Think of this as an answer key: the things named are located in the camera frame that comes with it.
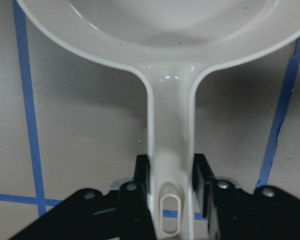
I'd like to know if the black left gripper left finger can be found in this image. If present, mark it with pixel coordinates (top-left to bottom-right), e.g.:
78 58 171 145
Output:
12 154 157 240

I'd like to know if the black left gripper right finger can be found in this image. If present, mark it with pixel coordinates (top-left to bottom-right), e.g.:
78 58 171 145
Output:
192 153 300 240

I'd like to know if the beige plastic dustpan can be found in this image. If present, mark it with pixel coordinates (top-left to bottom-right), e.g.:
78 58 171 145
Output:
19 0 300 240

